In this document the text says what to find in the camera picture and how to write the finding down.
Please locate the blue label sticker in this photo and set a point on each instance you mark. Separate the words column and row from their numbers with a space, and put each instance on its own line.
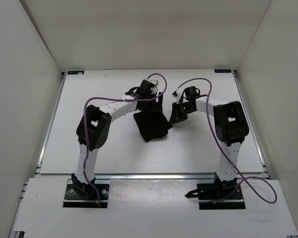
column 222, row 70
column 75, row 72

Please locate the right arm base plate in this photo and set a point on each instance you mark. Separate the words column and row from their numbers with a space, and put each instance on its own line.
column 211, row 199

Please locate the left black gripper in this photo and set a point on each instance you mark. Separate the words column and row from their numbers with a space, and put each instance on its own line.
column 153, row 107

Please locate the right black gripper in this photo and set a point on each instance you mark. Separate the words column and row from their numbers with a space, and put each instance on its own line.
column 175, row 116

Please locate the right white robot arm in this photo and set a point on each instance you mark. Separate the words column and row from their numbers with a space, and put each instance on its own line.
column 231, row 128

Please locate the black skirt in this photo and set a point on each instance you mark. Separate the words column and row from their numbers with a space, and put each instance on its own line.
column 152, row 125

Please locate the right blue label sticker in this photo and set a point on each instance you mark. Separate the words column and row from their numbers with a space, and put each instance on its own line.
column 222, row 70

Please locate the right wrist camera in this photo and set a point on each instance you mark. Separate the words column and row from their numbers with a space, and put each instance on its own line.
column 187, row 94

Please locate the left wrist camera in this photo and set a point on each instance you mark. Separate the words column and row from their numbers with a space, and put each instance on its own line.
column 148, row 87

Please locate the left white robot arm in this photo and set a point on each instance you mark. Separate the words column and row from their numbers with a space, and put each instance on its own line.
column 93, row 129

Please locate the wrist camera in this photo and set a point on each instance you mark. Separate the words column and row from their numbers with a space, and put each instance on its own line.
column 187, row 94
column 148, row 87

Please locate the left blue label sticker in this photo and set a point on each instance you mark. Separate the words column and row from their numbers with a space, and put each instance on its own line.
column 75, row 72

